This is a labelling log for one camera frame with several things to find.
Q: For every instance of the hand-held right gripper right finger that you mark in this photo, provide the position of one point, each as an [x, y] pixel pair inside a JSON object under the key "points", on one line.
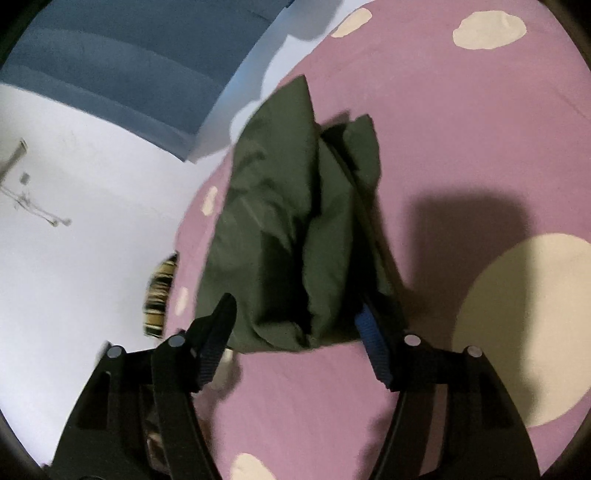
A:
{"points": [[374, 344]]}

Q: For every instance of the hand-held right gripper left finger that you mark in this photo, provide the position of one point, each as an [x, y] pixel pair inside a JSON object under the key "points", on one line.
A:
{"points": [[210, 360]]}

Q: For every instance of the olive green jacket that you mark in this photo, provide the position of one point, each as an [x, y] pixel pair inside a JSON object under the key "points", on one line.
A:
{"points": [[268, 207]]}

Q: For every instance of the yellow black striped cloth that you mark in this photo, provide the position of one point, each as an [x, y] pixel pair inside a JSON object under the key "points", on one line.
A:
{"points": [[157, 300]]}

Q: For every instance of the pink rug with cream spots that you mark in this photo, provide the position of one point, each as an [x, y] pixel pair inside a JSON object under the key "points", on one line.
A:
{"points": [[438, 138]]}

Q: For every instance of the blue sofa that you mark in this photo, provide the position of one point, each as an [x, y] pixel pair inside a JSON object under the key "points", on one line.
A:
{"points": [[138, 69]]}

